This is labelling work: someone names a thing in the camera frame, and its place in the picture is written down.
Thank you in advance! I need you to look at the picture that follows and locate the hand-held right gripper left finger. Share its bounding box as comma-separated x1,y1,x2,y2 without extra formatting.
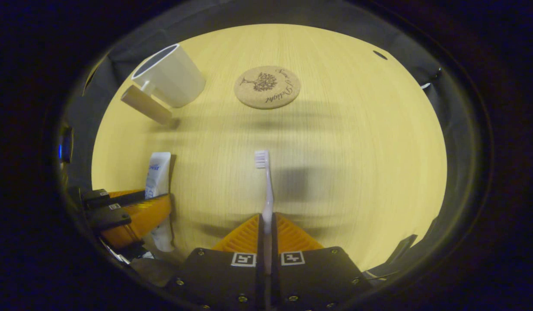
165,213,267,311

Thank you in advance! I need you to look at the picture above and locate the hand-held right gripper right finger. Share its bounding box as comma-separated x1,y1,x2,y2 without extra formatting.
271,212,373,311

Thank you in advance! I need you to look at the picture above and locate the white toothpaste tube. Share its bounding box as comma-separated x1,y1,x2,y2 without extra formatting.
144,152,176,252

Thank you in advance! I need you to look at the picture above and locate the white pink toothbrush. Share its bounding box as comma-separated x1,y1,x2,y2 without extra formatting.
254,150,275,277

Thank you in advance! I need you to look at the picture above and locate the white cup with wooden handle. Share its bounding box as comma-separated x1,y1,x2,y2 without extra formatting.
121,43,206,126

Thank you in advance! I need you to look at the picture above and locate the round cork coaster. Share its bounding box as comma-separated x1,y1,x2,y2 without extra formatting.
234,66,301,110

